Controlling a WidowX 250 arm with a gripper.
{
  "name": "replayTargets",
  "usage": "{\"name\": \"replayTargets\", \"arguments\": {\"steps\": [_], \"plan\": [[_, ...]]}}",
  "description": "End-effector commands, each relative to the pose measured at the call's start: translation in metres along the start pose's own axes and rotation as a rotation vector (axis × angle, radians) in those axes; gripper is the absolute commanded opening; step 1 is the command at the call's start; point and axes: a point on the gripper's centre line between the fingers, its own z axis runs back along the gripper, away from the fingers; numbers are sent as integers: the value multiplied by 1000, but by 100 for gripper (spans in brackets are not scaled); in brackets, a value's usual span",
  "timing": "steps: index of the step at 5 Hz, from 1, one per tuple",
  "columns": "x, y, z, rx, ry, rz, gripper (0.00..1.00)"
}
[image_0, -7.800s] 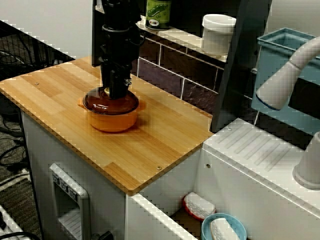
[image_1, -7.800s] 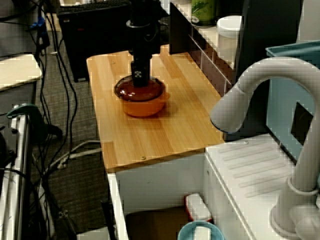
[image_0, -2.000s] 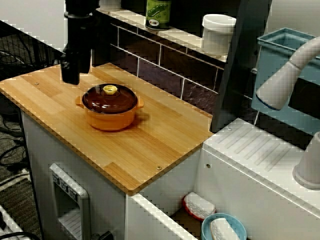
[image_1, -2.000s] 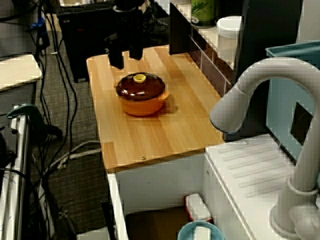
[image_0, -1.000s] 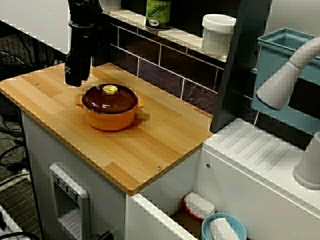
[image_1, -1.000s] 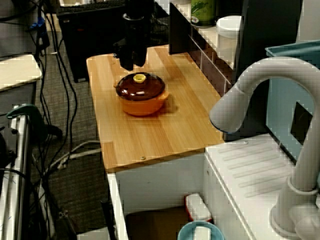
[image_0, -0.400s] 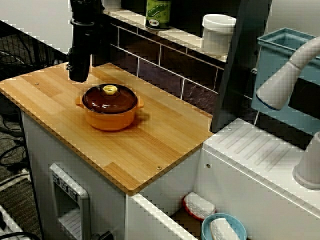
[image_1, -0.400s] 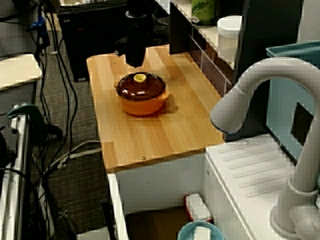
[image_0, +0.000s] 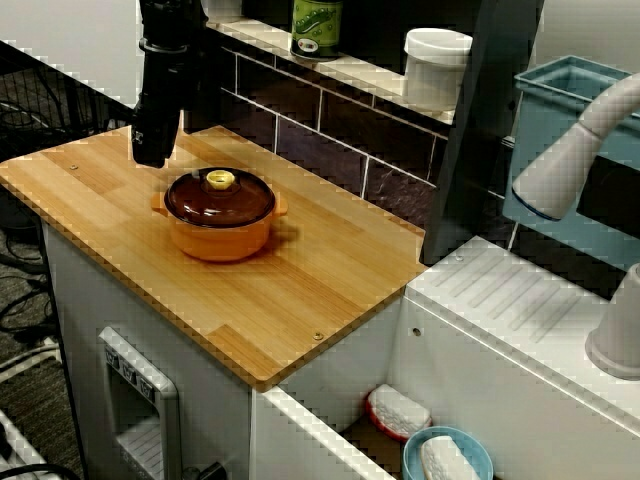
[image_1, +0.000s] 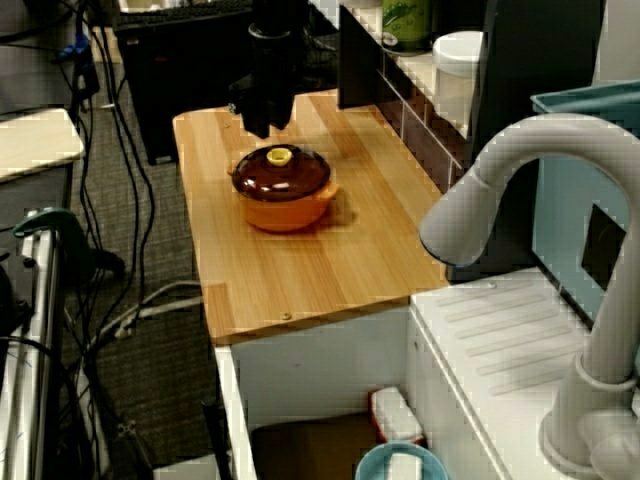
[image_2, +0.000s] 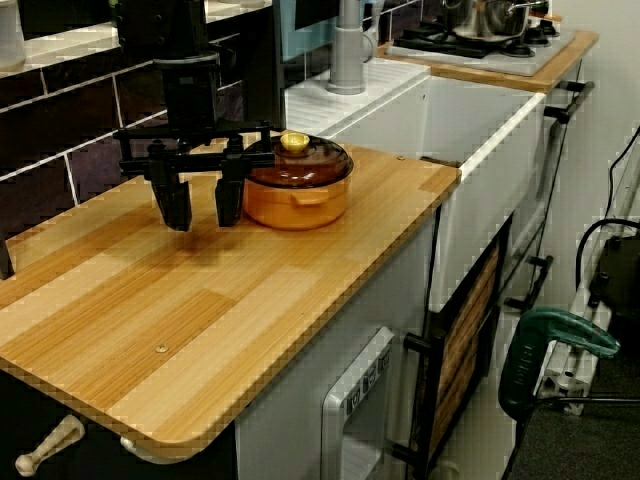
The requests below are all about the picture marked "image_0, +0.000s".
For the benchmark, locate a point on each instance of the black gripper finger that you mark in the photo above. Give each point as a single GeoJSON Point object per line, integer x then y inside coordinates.
{"type": "Point", "coordinates": [152, 145]}

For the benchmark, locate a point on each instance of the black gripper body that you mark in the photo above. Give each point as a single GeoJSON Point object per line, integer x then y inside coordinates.
{"type": "Point", "coordinates": [167, 80]}

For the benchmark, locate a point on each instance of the brown glass lid yellow knob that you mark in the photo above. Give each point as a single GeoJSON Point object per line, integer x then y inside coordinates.
{"type": "Point", "coordinates": [220, 205]}

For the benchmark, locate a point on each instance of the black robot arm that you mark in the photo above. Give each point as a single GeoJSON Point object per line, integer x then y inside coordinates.
{"type": "Point", "coordinates": [170, 20]}

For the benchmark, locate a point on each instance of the orange toy pot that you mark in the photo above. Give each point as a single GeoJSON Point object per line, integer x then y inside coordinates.
{"type": "Point", "coordinates": [220, 242]}

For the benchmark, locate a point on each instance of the green labelled can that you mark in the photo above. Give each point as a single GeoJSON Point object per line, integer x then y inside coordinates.
{"type": "Point", "coordinates": [317, 30]}

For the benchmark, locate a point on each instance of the white kitchen cabinet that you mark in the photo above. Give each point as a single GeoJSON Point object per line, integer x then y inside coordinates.
{"type": "Point", "coordinates": [75, 300]}

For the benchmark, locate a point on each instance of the dark tiled shelf unit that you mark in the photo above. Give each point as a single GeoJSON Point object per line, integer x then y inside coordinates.
{"type": "Point", "coordinates": [350, 125]}

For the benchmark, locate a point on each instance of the white plastic container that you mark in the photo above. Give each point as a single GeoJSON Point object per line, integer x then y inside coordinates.
{"type": "Point", "coordinates": [435, 75]}

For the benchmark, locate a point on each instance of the red dish with sponge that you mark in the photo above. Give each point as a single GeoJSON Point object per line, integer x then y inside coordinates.
{"type": "Point", "coordinates": [400, 412]}

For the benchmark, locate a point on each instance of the light blue plastic bin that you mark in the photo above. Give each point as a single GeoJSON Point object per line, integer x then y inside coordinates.
{"type": "Point", "coordinates": [545, 115]}

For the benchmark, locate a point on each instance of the grey toy faucet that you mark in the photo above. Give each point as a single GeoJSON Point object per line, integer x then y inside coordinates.
{"type": "Point", "coordinates": [550, 170]}

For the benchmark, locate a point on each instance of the white textured sponge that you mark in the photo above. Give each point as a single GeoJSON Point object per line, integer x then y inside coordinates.
{"type": "Point", "coordinates": [445, 460]}

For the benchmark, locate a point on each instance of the light blue bowl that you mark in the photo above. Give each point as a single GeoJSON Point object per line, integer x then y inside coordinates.
{"type": "Point", "coordinates": [480, 452]}

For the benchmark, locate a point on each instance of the aluminium frame rail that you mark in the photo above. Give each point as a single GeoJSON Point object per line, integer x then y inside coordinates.
{"type": "Point", "coordinates": [20, 450]}

